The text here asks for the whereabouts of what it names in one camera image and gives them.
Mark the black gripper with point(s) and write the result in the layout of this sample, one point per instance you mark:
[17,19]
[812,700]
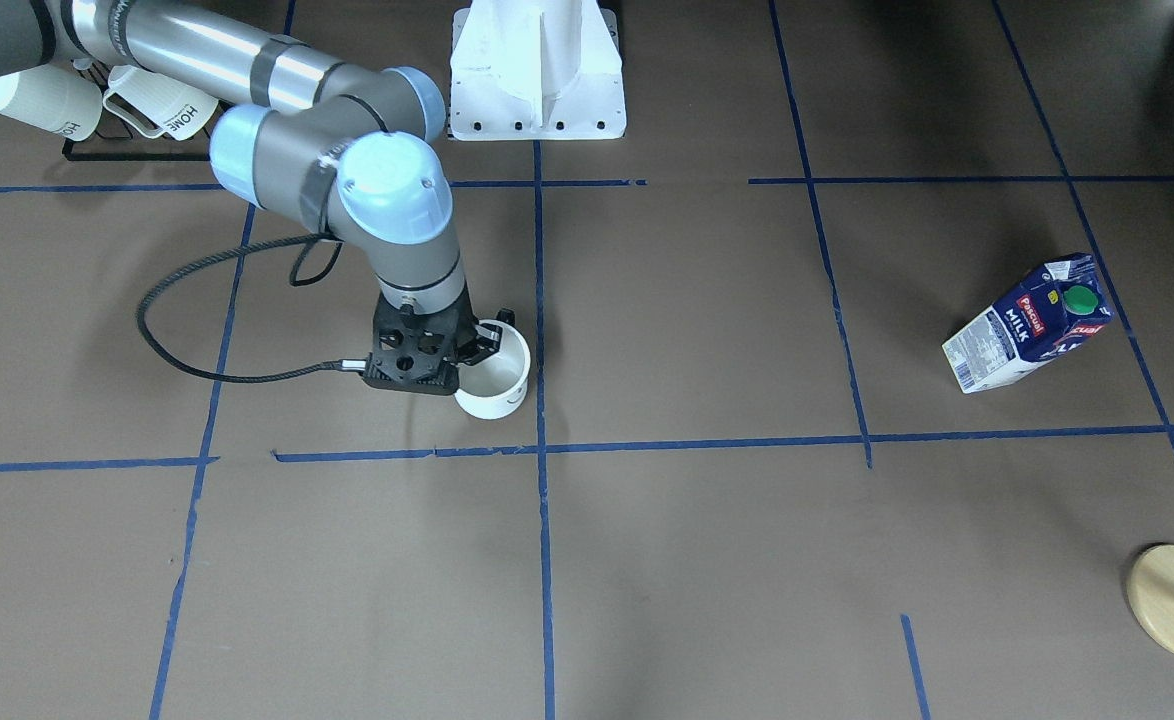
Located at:
[480,343]

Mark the white smiley face mug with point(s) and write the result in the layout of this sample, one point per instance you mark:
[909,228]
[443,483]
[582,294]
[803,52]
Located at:
[497,386]

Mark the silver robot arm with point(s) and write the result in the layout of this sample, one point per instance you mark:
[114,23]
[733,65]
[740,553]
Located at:
[340,149]

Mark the blue white milk carton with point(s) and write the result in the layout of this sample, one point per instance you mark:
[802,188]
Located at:
[1055,308]

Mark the white HOME mug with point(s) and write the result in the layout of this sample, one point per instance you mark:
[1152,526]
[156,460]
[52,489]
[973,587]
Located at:
[156,105]

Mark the white ribbed mug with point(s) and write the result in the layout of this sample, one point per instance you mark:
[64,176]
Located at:
[53,99]

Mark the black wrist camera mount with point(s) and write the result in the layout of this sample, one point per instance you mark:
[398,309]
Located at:
[414,352]

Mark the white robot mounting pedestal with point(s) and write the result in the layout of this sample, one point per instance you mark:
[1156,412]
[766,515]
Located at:
[536,70]

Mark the black wire mug rack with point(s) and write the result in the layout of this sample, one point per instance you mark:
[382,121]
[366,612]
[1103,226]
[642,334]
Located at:
[113,140]

